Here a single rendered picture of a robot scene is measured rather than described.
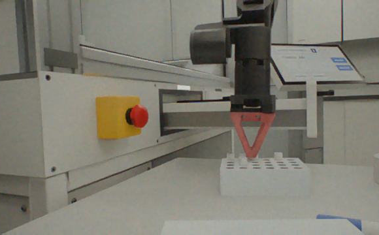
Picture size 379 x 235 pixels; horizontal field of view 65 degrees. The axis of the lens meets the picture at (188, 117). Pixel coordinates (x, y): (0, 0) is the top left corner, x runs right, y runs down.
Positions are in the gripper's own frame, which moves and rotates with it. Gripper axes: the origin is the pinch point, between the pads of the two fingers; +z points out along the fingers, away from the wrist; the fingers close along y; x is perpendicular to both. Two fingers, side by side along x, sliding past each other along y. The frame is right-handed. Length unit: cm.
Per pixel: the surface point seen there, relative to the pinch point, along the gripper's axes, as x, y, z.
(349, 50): 128, -366, -74
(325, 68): 40, -120, -26
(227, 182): -3.4, 7.0, 3.4
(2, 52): -35.0, 12.1, -15.1
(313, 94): 11.6, -10.7, -9.4
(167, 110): -19.3, -19.5, -6.0
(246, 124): -0.9, -15.3, -3.3
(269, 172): 2.4, 6.9, 1.7
